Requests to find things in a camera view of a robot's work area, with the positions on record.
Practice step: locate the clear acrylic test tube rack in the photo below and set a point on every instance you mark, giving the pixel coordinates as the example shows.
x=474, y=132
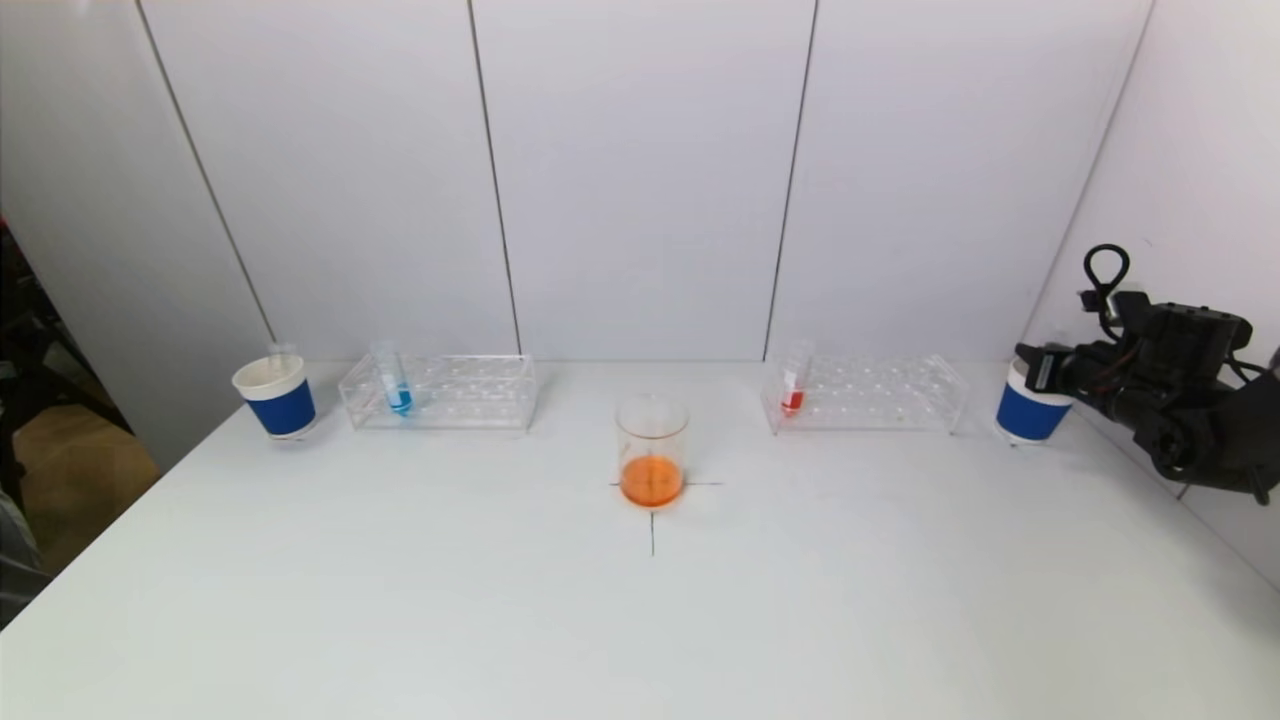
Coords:
x=850, y=396
x=450, y=396

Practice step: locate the clear glass beaker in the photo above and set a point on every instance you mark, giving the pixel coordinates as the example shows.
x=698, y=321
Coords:
x=651, y=480

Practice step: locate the white paper cup blue sleeve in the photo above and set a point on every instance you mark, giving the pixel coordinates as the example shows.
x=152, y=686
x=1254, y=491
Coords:
x=1025, y=418
x=281, y=408

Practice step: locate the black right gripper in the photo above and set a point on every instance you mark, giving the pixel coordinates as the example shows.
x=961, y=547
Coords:
x=1045, y=371

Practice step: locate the clear plastic wrap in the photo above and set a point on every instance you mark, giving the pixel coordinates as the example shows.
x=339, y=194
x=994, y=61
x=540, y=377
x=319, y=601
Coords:
x=14, y=550

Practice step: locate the test tube with blue pigment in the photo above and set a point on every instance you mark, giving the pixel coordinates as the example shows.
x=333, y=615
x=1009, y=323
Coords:
x=400, y=402

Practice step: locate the test tube with red pigment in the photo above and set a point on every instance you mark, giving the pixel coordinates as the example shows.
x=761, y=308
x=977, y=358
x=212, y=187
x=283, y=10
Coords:
x=792, y=403

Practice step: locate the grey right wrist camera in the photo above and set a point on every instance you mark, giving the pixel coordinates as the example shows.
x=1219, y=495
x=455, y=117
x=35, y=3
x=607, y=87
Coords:
x=1125, y=310

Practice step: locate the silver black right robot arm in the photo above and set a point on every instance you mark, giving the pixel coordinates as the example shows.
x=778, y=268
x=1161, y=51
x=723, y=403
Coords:
x=1200, y=420

